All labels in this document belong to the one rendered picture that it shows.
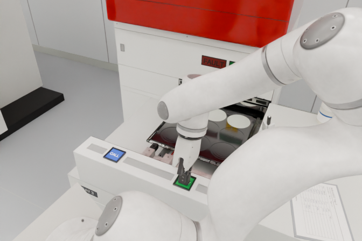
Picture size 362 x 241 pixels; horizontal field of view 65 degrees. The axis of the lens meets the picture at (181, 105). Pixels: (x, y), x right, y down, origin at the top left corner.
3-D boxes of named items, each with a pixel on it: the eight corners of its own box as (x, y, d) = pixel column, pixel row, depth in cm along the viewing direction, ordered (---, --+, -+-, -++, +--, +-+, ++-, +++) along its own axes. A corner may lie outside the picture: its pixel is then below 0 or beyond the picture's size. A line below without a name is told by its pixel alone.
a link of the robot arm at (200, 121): (189, 133, 73) (213, 125, 79) (196, 84, 68) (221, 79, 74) (168, 120, 78) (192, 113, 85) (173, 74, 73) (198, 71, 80)
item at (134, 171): (95, 163, 112) (90, 135, 105) (230, 217, 94) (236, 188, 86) (79, 179, 105) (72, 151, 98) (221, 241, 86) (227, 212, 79)
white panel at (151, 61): (123, 86, 164) (116, 16, 142) (265, 126, 136) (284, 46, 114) (119, 89, 161) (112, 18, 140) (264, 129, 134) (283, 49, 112)
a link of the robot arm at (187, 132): (185, 113, 84) (183, 122, 86) (172, 123, 77) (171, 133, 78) (211, 120, 82) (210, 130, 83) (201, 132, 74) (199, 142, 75)
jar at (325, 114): (315, 115, 118) (322, 96, 113) (334, 120, 116) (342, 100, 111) (314, 125, 113) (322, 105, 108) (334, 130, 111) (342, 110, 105)
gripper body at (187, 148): (186, 119, 86) (181, 151, 90) (171, 132, 77) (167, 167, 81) (209, 126, 83) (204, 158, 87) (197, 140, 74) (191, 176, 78)
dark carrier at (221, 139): (186, 99, 140) (186, 98, 140) (256, 118, 128) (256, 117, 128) (151, 140, 114) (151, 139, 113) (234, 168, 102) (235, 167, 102)
